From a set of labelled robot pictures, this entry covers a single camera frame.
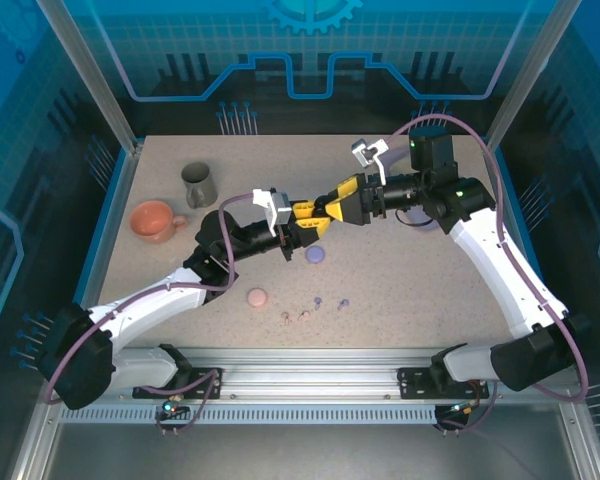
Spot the purple tray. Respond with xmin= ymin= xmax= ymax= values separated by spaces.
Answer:
xmin=377 ymin=139 xmax=461 ymax=232

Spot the grey mug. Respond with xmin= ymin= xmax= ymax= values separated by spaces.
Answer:
xmin=180 ymin=162 xmax=219 ymax=210

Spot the orange cup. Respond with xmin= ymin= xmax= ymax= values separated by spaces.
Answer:
xmin=129 ymin=200 xmax=189 ymax=245

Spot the blue table side trim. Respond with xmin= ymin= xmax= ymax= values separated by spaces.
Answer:
xmin=54 ymin=149 xmax=131 ymax=361

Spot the small LED controller board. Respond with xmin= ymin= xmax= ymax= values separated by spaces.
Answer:
xmin=160 ymin=397 xmax=190 ymax=419
xmin=447 ymin=399 xmax=481 ymax=419

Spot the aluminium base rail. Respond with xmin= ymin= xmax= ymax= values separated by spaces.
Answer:
xmin=107 ymin=347 xmax=581 ymax=407

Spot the left black mount plate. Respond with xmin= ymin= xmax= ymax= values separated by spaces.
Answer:
xmin=132 ymin=367 xmax=225 ymax=401

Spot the black mount plate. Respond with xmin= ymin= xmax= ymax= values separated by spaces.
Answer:
xmin=397 ymin=367 xmax=491 ymax=401
xmin=132 ymin=367 xmax=225 ymax=401

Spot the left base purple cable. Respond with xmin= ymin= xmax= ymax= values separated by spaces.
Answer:
xmin=152 ymin=367 xmax=219 ymax=437

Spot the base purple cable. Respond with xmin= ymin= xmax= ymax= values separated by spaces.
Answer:
xmin=432 ymin=372 xmax=499 ymax=437
xmin=152 ymin=367 xmax=219 ymax=437

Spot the aluminium frame post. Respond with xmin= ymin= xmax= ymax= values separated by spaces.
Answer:
xmin=34 ymin=0 xmax=144 ymax=154
xmin=482 ymin=0 xmax=584 ymax=154

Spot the slotted grey cable duct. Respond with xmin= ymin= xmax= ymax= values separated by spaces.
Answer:
xmin=59 ymin=404 xmax=441 ymax=426

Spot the right black mount plate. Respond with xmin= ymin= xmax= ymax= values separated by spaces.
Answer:
xmin=397 ymin=367 xmax=491 ymax=401

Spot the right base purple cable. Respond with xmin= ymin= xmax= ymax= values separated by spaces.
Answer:
xmin=432 ymin=372 xmax=499 ymax=437

